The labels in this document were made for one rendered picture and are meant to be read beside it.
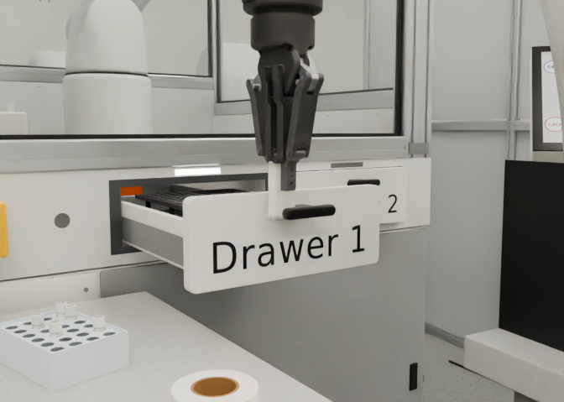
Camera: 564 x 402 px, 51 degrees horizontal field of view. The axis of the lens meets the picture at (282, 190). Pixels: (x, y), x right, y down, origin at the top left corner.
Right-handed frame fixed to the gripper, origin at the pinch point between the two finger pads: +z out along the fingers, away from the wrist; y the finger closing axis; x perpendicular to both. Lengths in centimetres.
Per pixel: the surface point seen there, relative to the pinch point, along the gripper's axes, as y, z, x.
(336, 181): -26.8, 2.4, 30.7
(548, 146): -12, -4, 75
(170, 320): -11.2, 17.2, -9.6
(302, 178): -26.8, 1.5, 22.8
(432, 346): -124, 93, 170
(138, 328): -10.4, 17.3, -14.1
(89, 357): 1.4, 15.0, -23.6
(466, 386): -86, 93, 147
